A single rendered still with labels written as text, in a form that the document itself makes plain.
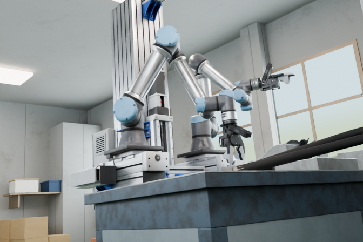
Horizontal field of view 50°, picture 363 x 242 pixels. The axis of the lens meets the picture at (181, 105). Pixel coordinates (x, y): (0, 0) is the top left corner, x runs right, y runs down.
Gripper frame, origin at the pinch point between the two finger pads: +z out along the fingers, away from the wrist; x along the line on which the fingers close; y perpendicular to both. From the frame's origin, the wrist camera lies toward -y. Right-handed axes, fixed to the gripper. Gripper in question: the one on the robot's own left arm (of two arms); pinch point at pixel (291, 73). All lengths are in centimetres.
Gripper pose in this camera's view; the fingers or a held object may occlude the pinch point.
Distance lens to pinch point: 245.3
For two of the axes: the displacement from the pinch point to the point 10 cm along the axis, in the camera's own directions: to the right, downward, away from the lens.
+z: 9.2, -1.7, -3.6
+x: -3.8, -0.7, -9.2
